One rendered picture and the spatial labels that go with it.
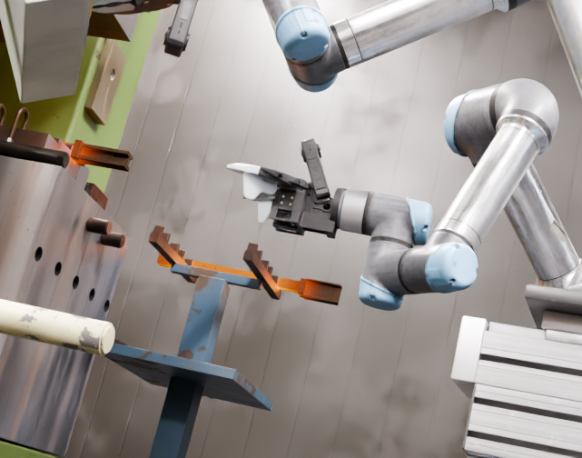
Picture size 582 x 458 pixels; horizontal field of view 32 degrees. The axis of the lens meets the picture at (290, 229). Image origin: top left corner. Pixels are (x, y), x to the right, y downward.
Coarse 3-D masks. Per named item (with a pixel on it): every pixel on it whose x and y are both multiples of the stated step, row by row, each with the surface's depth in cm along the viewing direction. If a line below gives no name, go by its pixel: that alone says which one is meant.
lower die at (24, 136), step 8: (0, 128) 175; (8, 128) 175; (16, 128) 175; (0, 136) 175; (16, 136) 174; (24, 136) 174; (32, 136) 174; (40, 136) 174; (48, 136) 174; (32, 144) 173; (40, 144) 173; (48, 144) 174; (56, 144) 177; (64, 144) 180; (72, 160) 184; (64, 168) 182; (72, 168) 185; (80, 168) 188; (72, 176) 186; (80, 176) 189; (80, 184) 190
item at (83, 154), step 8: (72, 144) 185; (80, 144) 184; (88, 144) 184; (72, 152) 183; (80, 152) 184; (88, 152) 185; (96, 152) 184; (104, 152) 184; (112, 152) 183; (120, 152) 183; (128, 152) 183; (80, 160) 185; (88, 160) 184; (96, 160) 183; (104, 160) 183; (112, 160) 184; (120, 160) 183; (128, 160) 183; (112, 168) 185; (120, 168) 184; (128, 168) 184
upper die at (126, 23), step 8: (96, 16) 193; (104, 16) 192; (112, 16) 192; (120, 16) 193; (128, 16) 197; (136, 16) 201; (96, 24) 196; (104, 24) 195; (112, 24) 195; (120, 24) 194; (128, 24) 198; (88, 32) 201; (96, 32) 200; (104, 32) 199; (112, 32) 198; (120, 32) 197; (128, 32) 198; (128, 40) 200
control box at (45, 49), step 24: (0, 0) 140; (24, 0) 113; (48, 0) 114; (72, 0) 115; (24, 24) 119; (48, 24) 120; (72, 24) 122; (24, 48) 125; (48, 48) 127; (72, 48) 129; (24, 72) 133; (48, 72) 135; (72, 72) 138; (24, 96) 142; (48, 96) 145
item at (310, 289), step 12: (168, 264) 238; (192, 264) 236; (204, 264) 236; (216, 264) 235; (252, 276) 233; (288, 288) 231; (300, 288) 230; (312, 288) 231; (324, 288) 231; (336, 288) 230; (312, 300) 232; (324, 300) 229; (336, 300) 229
